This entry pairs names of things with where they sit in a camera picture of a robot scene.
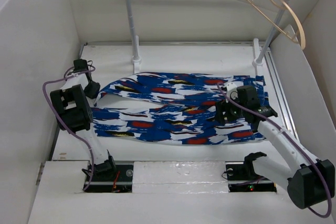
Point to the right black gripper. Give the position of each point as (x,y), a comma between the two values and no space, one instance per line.
(221,106)

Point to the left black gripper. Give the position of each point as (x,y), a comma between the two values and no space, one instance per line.
(95,89)

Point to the blue patterned trousers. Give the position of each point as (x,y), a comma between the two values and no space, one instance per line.
(172,109)

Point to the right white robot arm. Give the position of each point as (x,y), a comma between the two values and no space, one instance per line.
(307,179)

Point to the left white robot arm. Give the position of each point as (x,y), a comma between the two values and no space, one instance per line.
(73,113)

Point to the wooden clothes hanger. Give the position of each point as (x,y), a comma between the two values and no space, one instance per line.
(282,6)

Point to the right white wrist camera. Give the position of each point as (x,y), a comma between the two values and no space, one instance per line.
(231,90)

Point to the aluminium rail right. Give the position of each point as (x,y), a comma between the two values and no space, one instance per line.
(280,97)

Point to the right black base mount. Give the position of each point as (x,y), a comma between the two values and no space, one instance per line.
(242,178)

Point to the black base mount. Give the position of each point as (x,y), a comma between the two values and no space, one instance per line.
(242,178)
(120,182)

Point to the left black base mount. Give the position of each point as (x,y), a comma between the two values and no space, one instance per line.
(120,182)

